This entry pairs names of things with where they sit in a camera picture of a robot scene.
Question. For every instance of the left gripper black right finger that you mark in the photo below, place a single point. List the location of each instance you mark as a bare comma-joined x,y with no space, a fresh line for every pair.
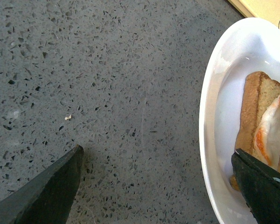
259,185

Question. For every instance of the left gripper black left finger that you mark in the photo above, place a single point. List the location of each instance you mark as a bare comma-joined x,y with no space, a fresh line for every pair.
47,199

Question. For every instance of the white round plate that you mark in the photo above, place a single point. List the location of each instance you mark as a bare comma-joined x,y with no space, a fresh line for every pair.
249,45

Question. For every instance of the fried egg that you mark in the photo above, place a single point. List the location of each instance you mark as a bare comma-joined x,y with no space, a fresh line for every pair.
266,140

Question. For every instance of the bottom bread slice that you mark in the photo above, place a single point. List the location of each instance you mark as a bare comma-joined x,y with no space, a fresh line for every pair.
259,92

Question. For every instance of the yellow bear serving tray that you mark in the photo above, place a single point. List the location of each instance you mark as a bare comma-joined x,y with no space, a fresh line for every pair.
265,9

